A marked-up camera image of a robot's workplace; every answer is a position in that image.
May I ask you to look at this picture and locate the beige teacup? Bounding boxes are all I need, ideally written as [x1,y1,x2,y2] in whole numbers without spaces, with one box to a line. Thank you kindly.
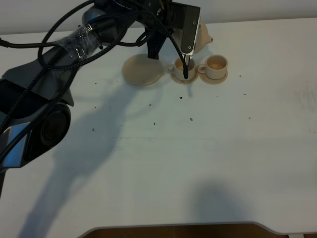
[197,55,228,80]
[167,59,196,80]

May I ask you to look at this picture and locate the small beige saucer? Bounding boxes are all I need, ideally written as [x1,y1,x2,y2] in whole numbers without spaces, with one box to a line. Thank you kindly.
[199,72,228,85]
[170,73,199,85]

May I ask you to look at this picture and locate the right beige teacup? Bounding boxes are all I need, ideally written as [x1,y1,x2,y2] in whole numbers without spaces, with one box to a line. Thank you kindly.
[197,55,228,80]

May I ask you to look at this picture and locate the beige ceramic teapot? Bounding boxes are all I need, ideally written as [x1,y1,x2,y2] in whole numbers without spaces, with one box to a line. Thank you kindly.
[170,19,213,57]

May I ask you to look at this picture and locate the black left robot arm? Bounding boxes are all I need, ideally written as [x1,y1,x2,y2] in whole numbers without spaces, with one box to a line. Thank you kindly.
[0,0,180,179]

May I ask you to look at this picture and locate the right small beige saucer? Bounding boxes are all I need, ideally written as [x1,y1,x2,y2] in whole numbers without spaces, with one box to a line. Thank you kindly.
[199,72,228,85]

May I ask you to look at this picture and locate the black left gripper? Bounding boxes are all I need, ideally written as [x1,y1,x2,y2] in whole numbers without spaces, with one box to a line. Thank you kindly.
[113,0,184,60]

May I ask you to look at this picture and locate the left small beige saucer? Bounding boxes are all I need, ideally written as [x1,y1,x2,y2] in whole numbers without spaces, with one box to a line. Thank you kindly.
[170,73,199,85]

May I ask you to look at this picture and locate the left beige teacup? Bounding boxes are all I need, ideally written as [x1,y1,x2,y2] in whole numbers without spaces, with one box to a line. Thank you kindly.
[167,59,196,80]

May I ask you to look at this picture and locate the large beige teapot saucer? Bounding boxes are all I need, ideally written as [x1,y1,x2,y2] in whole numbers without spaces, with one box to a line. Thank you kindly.
[121,54,163,86]

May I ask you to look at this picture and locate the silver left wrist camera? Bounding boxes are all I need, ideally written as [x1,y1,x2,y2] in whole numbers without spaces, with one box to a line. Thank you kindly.
[169,2,200,65]

